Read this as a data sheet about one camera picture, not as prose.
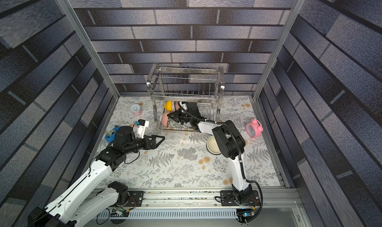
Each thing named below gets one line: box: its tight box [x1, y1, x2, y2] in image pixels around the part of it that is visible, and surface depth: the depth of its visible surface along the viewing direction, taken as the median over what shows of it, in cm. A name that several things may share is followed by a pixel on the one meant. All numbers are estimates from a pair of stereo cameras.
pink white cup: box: [129, 103, 144, 117], surface depth 109 cm
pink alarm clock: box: [245, 117, 264, 138], surface depth 92 cm
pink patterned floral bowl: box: [162, 111, 170, 127], surface depth 92 cm
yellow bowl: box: [164, 100, 173, 113], surface depth 103 cm
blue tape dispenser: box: [104, 125, 121, 143], surface depth 94 cm
